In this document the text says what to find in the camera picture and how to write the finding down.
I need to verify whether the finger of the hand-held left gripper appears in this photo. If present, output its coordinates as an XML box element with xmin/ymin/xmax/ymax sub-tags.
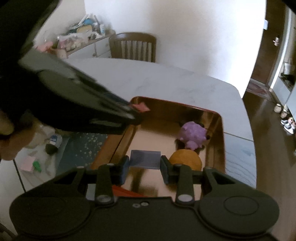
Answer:
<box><xmin>92</xmin><ymin>86</ymin><xmax>140</xmax><ymax>114</ymax></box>
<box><xmin>85</xmin><ymin>113</ymin><xmax>144</xmax><ymax>135</ymax></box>

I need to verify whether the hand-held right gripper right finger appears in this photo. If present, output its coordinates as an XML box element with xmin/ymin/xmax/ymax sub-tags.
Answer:
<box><xmin>160</xmin><ymin>155</ymin><xmax>237</xmax><ymax>205</ymax></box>

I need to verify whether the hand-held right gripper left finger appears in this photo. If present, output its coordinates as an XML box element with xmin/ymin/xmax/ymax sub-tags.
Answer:
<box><xmin>54</xmin><ymin>156</ymin><xmax>130</xmax><ymax>205</ymax></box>

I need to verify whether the grey-blue card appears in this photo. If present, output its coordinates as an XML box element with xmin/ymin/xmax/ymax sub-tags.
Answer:
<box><xmin>129</xmin><ymin>150</ymin><xmax>162</xmax><ymax>170</ymax></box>

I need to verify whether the small pink piece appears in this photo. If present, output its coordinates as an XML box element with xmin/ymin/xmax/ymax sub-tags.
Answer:
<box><xmin>132</xmin><ymin>103</ymin><xmax>149</xmax><ymax>113</ymax></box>

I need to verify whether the red metal tin box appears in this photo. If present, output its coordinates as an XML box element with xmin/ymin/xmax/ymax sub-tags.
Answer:
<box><xmin>91</xmin><ymin>96</ymin><xmax>228</xmax><ymax>197</ymax></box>

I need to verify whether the person's left hand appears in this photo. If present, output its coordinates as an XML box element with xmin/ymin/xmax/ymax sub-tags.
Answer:
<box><xmin>0</xmin><ymin>109</ymin><xmax>41</xmax><ymax>161</ymax></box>

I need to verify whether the orange round object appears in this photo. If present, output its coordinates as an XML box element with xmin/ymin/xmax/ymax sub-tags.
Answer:
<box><xmin>168</xmin><ymin>149</ymin><xmax>202</xmax><ymax>172</ymax></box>

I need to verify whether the blue speckled rug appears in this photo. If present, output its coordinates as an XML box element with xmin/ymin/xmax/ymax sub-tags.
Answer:
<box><xmin>54</xmin><ymin>133</ymin><xmax>112</xmax><ymax>173</ymax></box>

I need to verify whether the purple spiky plush toy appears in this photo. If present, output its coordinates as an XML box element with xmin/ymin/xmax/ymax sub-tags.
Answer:
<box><xmin>177</xmin><ymin>121</ymin><xmax>208</xmax><ymax>151</ymax></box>

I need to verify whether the pink cloth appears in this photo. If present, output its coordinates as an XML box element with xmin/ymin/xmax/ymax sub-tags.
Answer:
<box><xmin>36</xmin><ymin>42</ymin><xmax>55</xmax><ymax>52</ymax></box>

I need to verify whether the small plastic bottle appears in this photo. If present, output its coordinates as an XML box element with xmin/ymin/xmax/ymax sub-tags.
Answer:
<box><xmin>48</xmin><ymin>134</ymin><xmax>63</xmax><ymax>149</ymax></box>

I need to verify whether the white sideboard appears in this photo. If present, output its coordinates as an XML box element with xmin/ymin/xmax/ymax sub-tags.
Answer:
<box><xmin>67</xmin><ymin>35</ymin><xmax>116</xmax><ymax>59</ymax></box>

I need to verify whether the brown wooden chair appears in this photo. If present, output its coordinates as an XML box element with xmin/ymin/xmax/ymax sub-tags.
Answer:
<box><xmin>109</xmin><ymin>32</ymin><xmax>157</xmax><ymax>63</ymax></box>

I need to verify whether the pile of household clutter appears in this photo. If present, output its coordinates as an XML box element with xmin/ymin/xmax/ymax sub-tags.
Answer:
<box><xmin>55</xmin><ymin>14</ymin><xmax>116</xmax><ymax>50</ymax></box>

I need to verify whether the pink paper sheet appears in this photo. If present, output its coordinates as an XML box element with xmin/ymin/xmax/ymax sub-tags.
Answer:
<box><xmin>21</xmin><ymin>156</ymin><xmax>36</xmax><ymax>172</ymax></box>

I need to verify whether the striped sneaker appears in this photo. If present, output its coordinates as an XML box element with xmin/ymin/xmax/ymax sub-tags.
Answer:
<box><xmin>281</xmin><ymin>117</ymin><xmax>296</xmax><ymax>135</ymax></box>

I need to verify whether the brown wooden door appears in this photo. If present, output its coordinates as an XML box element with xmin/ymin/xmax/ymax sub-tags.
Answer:
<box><xmin>251</xmin><ymin>0</ymin><xmax>286</xmax><ymax>90</ymax></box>

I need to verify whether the white wall cabinet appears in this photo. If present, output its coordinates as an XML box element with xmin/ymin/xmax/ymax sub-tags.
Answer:
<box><xmin>272</xmin><ymin>5</ymin><xmax>296</xmax><ymax>107</ymax></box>

